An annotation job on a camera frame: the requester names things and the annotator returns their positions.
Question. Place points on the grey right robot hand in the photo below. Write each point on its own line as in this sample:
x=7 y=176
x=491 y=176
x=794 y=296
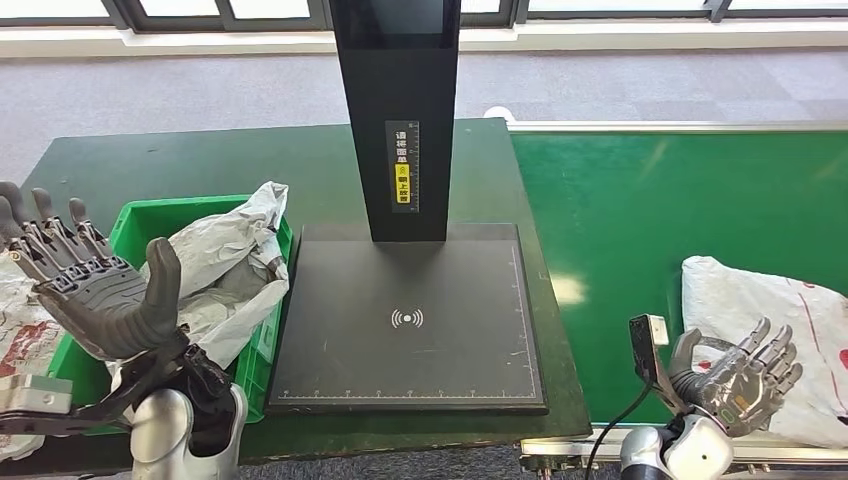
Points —
x=735 y=391

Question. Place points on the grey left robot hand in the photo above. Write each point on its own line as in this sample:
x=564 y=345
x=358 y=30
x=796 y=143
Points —
x=106 y=305

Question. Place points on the white parcel bag red marks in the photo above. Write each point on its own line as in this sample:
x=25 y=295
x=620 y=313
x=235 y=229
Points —
x=762 y=298

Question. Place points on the grey parcel bag red print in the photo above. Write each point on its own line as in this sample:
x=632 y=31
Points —
x=218 y=238

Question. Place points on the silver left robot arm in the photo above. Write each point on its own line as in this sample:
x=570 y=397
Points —
x=159 y=430

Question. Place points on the green conveyor belt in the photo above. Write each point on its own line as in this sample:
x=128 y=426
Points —
x=662 y=212

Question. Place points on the black inbound scanner machine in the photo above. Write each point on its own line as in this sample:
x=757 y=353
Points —
x=411 y=358

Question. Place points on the flat white bag red print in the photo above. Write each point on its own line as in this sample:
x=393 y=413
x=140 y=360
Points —
x=26 y=344

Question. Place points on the green plastic crate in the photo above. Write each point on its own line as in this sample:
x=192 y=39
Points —
x=152 y=215

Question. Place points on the dark green table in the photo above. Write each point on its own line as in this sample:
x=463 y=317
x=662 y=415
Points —
x=199 y=159

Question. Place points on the white window sill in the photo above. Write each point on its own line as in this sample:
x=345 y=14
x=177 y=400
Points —
x=596 y=36

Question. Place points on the aluminium conveyor frame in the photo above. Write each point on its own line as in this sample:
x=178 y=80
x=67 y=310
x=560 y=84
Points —
x=782 y=454

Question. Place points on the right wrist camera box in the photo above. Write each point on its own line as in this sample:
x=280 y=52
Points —
x=646 y=351

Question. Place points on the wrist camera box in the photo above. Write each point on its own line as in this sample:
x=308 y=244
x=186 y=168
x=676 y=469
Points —
x=33 y=394
x=646 y=351

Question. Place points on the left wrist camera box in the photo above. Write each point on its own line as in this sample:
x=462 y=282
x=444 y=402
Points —
x=33 y=394

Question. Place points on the dark window frame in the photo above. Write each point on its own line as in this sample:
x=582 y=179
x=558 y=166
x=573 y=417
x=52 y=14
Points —
x=172 y=13

